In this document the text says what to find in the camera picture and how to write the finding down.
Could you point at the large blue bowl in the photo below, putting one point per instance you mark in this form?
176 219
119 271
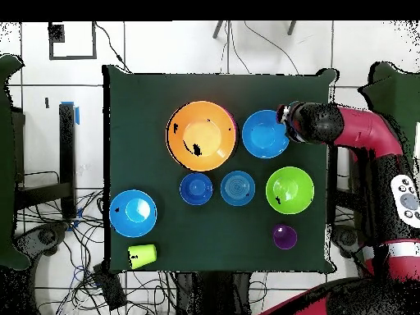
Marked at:
262 136
133 213

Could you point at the orange bowl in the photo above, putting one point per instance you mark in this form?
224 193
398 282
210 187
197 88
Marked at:
200 134

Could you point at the yellow-green cup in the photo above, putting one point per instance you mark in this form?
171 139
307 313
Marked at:
142 256

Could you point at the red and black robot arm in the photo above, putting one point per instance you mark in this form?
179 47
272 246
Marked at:
370 131

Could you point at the lime green bowl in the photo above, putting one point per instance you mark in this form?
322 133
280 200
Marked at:
289 190

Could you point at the small light blue bowl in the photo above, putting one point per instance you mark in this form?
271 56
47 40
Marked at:
237 188

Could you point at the small dark blue bowl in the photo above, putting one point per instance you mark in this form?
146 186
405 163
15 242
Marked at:
196 189

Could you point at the green cloth covered table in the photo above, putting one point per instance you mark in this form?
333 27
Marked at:
400 88
6 164

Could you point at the purple cup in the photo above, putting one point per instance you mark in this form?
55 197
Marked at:
284 237

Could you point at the dark green tablecloth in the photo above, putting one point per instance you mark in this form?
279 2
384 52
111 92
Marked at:
147 98

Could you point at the grey chair base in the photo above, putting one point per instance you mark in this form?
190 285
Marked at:
46 236
343 238

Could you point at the black power strip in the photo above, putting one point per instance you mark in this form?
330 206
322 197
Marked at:
110 288

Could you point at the black stand post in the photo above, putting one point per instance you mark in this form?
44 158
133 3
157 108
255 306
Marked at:
67 147
333 177

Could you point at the camera tripod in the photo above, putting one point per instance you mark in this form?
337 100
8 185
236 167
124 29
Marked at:
217 30

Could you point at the black square floor frame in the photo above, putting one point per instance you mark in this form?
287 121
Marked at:
56 32

